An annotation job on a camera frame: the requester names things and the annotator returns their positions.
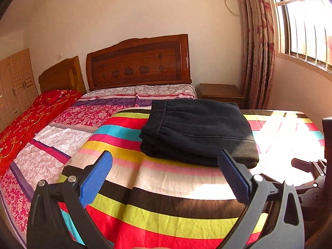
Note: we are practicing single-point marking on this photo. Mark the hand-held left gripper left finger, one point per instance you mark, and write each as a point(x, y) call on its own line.
point(96, 181)

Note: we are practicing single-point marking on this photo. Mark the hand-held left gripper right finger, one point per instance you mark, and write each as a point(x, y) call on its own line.
point(234, 179)

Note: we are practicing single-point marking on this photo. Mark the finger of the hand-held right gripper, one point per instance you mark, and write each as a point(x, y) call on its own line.
point(303, 164)
point(312, 195)

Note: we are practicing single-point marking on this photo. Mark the black pants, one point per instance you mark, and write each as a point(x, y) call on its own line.
point(197, 129)

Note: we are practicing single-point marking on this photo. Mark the pink floral bed sheet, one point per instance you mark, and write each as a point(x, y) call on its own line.
point(51, 140)

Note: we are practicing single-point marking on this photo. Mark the rainbow striped blanket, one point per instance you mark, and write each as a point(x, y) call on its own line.
point(160, 186)

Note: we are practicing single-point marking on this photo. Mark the wooden nightstand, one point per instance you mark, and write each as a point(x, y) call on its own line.
point(220, 93)

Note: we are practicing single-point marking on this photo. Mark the red embroidered quilt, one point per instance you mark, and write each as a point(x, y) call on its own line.
point(31, 119)

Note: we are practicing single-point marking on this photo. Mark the floral curtain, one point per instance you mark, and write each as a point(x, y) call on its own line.
point(259, 51)

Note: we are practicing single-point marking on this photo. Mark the barred window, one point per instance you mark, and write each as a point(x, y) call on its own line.
point(306, 26)

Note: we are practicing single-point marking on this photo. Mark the light brown wooden headboard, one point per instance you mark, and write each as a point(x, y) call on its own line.
point(62, 77)

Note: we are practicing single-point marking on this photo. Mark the light wooden wardrobe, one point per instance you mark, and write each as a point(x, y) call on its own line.
point(18, 88)

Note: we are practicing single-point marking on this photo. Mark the dark carved wooden headboard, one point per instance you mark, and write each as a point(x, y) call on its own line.
point(140, 62)

